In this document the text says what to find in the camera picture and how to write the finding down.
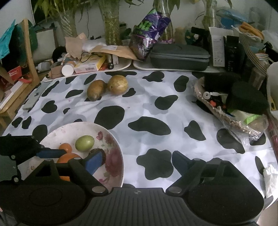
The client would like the large orange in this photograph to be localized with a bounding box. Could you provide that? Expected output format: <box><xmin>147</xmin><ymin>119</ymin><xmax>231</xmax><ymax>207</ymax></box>
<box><xmin>57</xmin><ymin>153</ymin><xmax>81</xmax><ymax>182</ymax></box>

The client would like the small orange tangerine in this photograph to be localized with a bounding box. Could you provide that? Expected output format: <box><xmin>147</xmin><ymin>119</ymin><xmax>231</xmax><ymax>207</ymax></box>
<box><xmin>58</xmin><ymin>143</ymin><xmax>72</xmax><ymax>153</ymax></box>

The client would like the dark passion fruit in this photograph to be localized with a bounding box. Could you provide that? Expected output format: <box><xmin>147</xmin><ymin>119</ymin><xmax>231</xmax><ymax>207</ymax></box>
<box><xmin>89</xmin><ymin>148</ymin><xmax>106</xmax><ymax>165</ymax></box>

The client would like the green lime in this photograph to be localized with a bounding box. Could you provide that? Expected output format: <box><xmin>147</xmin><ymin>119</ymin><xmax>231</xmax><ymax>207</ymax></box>
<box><xmin>75</xmin><ymin>135</ymin><xmax>95</xmax><ymax>152</ymax></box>

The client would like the brown mango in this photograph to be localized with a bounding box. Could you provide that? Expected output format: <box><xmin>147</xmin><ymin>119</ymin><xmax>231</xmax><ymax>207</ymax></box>
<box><xmin>107</xmin><ymin>75</ymin><xmax>128</xmax><ymax>95</ymax></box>
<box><xmin>87</xmin><ymin>80</ymin><xmax>107</xmax><ymax>101</ymax></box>

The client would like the white floral plate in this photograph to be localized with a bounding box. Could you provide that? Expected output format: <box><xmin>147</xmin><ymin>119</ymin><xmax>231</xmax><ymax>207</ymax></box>
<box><xmin>17</xmin><ymin>121</ymin><xmax>124</xmax><ymax>188</ymax></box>

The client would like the wooden chair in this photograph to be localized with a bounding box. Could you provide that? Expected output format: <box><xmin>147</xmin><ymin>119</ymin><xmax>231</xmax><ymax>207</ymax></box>
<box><xmin>1</xmin><ymin>19</ymin><xmax>40</xmax><ymax>129</ymax></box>

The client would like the smartphone in clear case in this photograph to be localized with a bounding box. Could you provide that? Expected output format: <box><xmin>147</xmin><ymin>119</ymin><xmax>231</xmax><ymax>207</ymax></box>
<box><xmin>22</xmin><ymin>82</ymin><xmax>49</xmax><ymax>111</ymax></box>

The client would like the cow print tablecloth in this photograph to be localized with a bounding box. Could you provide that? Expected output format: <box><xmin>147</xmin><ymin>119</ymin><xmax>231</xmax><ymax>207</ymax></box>
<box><xmin>4</xmin><ymin>70</ymin><xmax>277</xmax><ymax>193</ymax></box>

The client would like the white pill bottle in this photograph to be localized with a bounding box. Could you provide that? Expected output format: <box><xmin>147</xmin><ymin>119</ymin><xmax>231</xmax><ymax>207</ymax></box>
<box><xmin>61</xmin><ymin>61</ymin><xmax>76</xmax><ymax>77</ymax></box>

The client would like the yellow white medicine box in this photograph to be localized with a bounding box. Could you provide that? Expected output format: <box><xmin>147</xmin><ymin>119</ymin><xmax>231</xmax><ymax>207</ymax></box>
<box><xmin>74</xmin><ymin>55</ymin><xmax>106</xmax><ymax>73</ymax></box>

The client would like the white oval tray left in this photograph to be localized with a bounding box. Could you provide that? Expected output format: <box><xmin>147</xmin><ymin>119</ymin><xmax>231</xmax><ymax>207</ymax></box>
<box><xmin>42</xmin><ymin>57</ymin><xmax>132</xmax><ymax>82</ymax></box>

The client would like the white oval tray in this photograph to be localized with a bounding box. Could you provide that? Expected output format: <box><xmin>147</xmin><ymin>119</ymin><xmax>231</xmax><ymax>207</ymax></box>
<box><xmin>133</xmin><ymin>59</ymin><xmax>225</xmax><ymax>73</ymax></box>
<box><xmin>42</xmin><ymin>57</ymin><xmax>132</xmax><ymax>82</ymax></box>

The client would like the black zip case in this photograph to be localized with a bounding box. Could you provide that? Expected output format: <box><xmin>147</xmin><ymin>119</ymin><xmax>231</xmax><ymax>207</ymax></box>
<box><xmin>149</xmin><ymin>43</ymin><xmax>210</xmax><ymax>71</ymax></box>

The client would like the white oval tray right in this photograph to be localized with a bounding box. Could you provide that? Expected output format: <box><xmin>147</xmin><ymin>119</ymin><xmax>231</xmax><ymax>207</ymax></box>
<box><xmin>133</xmin><ymin>59</ymin><xmax>225</xmax><ymax>73</ymax></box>

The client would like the brown paper envelope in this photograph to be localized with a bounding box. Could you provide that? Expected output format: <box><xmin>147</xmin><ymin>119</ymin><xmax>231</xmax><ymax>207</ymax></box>
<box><xmin>90</xmin><ymin>45</ymin><xmax>139</xmax><ymax>61</ymax></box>

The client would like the glass vase with bamboo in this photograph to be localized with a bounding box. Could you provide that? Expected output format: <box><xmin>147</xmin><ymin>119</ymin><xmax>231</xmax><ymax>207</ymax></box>
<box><xmin>34</xmin><ymin>0</ymin><xmax>88</xmax><ymax>39</ymax></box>

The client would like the purple foil snack bag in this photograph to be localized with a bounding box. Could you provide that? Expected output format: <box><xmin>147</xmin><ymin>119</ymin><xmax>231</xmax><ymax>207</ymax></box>
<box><xmin>129</xmin><ymin>8</ymin><xmax>171</xmax><ymax>61</ymax></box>

